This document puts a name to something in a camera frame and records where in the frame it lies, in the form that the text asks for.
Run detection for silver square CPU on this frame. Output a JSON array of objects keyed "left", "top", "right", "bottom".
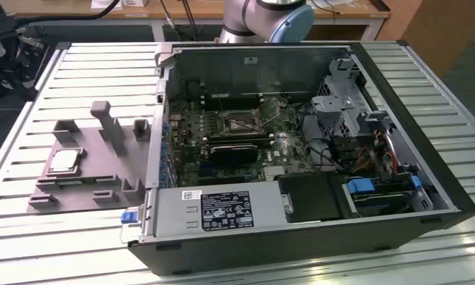
[{"left": 48, "top": 149, "right": 83, "bottom": 173}]

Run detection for CPU socket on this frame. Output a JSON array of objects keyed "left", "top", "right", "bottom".
[{"left": 222, "top": 110, "right": 262, "bottom": 134}]

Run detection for grey parts rack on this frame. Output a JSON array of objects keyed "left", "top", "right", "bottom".
[{"left": 26, "top": 100, "right": 154, "bottom": 215}]

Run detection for green motherboard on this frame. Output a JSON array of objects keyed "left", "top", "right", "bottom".
[{"left": 164, "top": 97, "right": 317, "bottom": 188}]

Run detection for black RAM slots with sticker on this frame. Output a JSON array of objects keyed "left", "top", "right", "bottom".
[{"left": 202, "top": 92, "right": 263, "bottom": 111}]

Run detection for blue case latch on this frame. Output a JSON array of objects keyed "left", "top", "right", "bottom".
[{"left": 120, "top": 209, "right": 140, "bottom": 225}]

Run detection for black graphics card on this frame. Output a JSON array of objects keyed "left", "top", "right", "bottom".
[{"left": 208, "top": 144, "right": 261, "bottom": 167}]

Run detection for grey power supply with label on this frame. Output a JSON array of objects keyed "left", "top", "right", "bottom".
[{"left": 139, "top": 180, "right": 293, "bottom": 239}]

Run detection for thin metal locking lever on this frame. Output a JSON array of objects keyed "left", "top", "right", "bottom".
[{"left": 261, "top": 113, "right": 282, "bottom": 126}]

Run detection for metal socket cover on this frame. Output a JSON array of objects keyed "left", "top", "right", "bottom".
[{"left": 255, "top": 95, "right": 293, "bottom": 120}]

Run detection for silver chipset heatsink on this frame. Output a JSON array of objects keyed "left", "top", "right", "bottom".
[{"left": 262, "top": 166, "right": 287, "bottom": 179}]

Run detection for grey metal drive cage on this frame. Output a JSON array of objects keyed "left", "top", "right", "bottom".
[{"left": 311, "top": 58, "right": 390, "bottom": 138}]

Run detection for black disk bay cover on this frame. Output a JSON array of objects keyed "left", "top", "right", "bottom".
[{"left": 274, "top": 172, "right": 357, "bottom": 223}]

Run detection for black open PC case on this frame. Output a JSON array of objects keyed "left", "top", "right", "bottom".
[{"left": 126, "top": 41, "right": 475, "bottom": 277}]

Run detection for hard disk in blue carrier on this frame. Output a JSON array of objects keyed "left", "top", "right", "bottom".
[{"left": 342, "top": 175, "right": 421, "bottom": 217}]

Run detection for brown wooden cabinet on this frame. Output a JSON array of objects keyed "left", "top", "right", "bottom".
[{"left": 375, "top": 0, "right": 475, "bottom": 78}]

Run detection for thick black cable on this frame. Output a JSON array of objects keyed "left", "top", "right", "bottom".
[{"left": 22, "top": 0, "right": 122, "bottom": 23}]

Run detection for wooden desk white frame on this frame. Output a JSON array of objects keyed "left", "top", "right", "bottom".
[{"left": 0, "top": 0, "right": 393, "bottom": 43}]

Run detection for black wire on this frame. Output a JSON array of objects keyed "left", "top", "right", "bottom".
[{"left": 305, "top": 137, "right": 345, "bottom": 173}]

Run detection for yellow red wire bundle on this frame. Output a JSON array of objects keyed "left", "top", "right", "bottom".
[{"left": 350, "top": 129, "right": 402, "bottom": 179}]

